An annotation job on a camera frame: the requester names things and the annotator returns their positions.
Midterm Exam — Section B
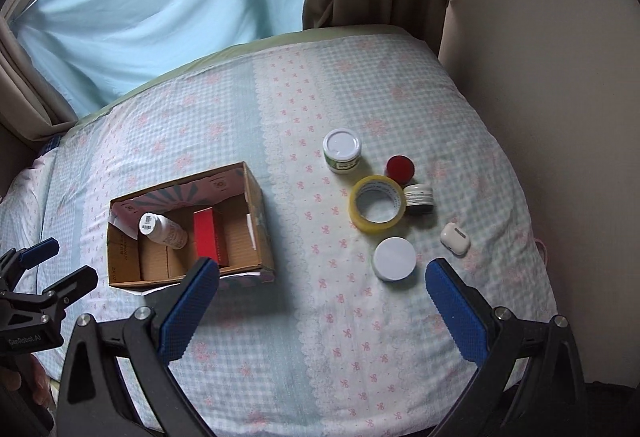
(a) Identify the cardboard box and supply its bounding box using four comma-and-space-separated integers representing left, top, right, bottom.
107, 162, 276, 294

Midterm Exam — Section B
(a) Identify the person's left hand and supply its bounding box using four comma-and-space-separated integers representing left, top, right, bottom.
0, 352, 52, 418

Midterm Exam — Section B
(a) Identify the white round lid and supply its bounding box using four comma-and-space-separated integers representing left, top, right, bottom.
372, 237, 418, 283

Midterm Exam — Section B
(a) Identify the red rectangular box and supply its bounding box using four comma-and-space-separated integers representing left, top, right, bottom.
193, 208, 231, 268

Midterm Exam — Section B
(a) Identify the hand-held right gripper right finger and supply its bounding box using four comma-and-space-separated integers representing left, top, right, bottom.
425, 258, 587, 437

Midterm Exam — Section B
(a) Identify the beige curtain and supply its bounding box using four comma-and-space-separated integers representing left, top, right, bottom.
0, 20, 78, 153

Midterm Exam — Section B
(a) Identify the white plastic bottle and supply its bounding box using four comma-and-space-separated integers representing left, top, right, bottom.
138, 212, 189, 250

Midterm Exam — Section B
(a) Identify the yellow tape roll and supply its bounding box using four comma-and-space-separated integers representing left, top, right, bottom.
349, 174, 408, 235

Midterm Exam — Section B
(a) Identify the small black white jar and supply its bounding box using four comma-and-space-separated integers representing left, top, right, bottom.
403, 184, 435, 215

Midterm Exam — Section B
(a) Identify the white earbuds case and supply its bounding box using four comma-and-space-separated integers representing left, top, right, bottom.
440, 222, 471, 258

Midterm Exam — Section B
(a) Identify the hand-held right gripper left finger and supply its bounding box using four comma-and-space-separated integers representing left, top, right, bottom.
56, 257, 221, 437

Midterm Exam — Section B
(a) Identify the white lidded green jar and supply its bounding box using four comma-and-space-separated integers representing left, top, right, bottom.
322, 128, 364, 174

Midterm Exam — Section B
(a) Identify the cream padded headboard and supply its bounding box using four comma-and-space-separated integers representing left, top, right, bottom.
437, 0, 640, 388

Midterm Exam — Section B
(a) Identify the red round cap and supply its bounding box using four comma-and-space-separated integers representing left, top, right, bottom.
386, 156, 416, 184

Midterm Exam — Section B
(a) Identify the light blue curtain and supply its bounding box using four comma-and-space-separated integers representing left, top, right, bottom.
10, 0, 308, 110

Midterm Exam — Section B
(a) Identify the checkered floral bed sheet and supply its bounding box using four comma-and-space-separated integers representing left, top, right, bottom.
0, 24, 558, 437

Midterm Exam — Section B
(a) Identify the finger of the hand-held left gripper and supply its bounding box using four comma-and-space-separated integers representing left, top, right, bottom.
0, 238, 61, 284
20, 266, 99, 318

